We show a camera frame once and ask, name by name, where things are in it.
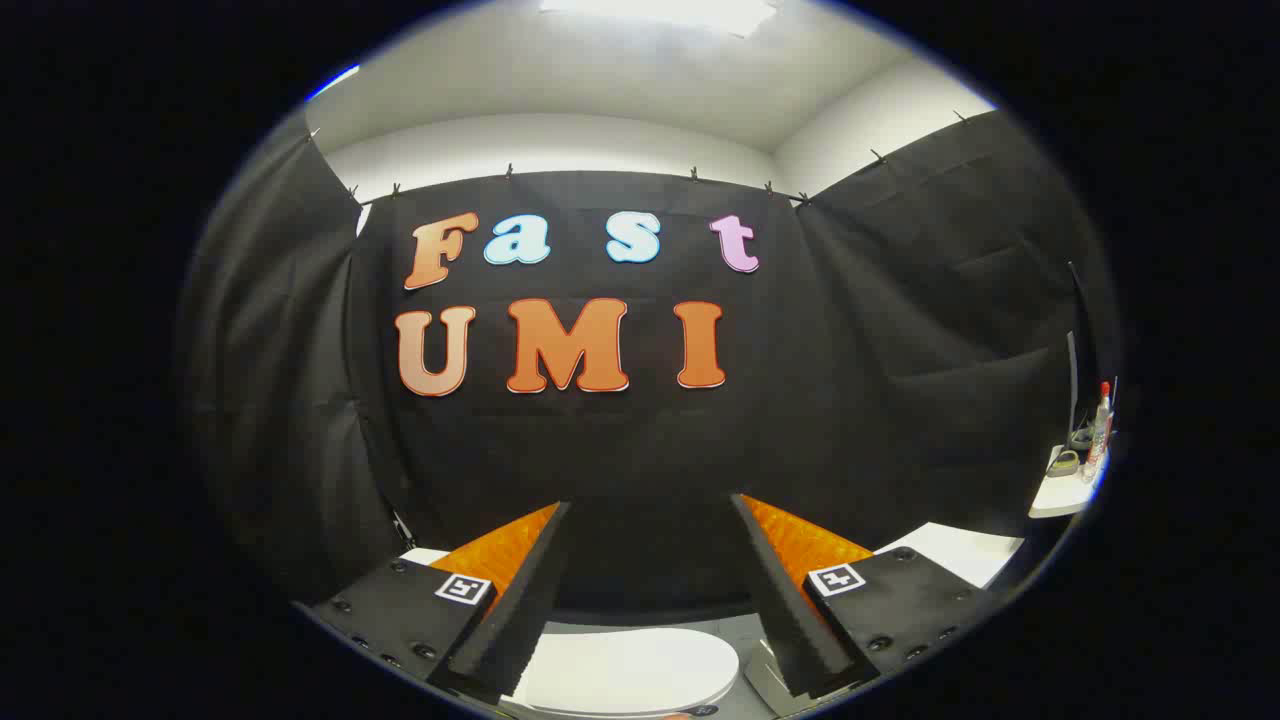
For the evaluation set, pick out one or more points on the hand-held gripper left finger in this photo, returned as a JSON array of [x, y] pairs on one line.
[[520, 610]]

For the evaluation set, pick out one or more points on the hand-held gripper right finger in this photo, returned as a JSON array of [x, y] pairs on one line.
[[785, 610]]

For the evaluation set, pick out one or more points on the white drawer cabinet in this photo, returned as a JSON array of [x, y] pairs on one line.
[[955, 552]]

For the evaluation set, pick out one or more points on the black backdrop cloth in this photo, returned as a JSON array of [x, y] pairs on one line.
[[640, 450]]

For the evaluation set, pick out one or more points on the white side shelf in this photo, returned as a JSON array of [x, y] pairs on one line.
[[1062, 495]]

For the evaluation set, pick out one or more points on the grey tape roll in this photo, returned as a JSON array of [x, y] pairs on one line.
[[1062, 463]]

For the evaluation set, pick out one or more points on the clear bottle with red cap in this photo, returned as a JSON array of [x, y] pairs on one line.
[[1100, 430]]

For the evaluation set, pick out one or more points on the ceiling light panel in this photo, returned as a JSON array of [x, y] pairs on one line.
[[660, 12]]

